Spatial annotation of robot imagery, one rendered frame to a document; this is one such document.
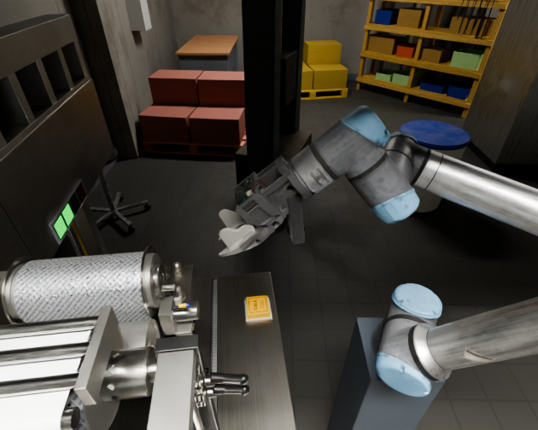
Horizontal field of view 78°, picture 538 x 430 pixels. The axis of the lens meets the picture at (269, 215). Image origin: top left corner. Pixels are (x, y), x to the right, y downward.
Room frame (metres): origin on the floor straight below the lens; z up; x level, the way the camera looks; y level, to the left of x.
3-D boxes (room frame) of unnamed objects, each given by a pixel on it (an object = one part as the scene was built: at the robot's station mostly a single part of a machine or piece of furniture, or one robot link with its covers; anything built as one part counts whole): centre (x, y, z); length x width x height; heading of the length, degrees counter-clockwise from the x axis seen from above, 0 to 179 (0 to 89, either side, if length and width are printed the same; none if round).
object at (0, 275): (0.44, 0.54, 1.28); 0.06 x 0.05 x 0.02; 97
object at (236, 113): (3.93, 0.85, 0.37); 1.27 x 0.91 x 0.75; 89
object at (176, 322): (0.45, 0.20, 1.05); 0.06 x 0.05 x 0.31; 97
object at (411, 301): (0.53, -0.37, 1.07); 0.13 x 0.12 x 0.14; 154
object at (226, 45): (5.74, 0.92, 0.41); 1.46 x 0.75 x 0.81; 179
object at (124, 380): (0.23, 0.19, 1.33); 0.06 x 0.06 x 0.06; 7
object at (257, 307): (0.67, 0.04, 0.91); 0.07 x 0.07 x 0.02; 7
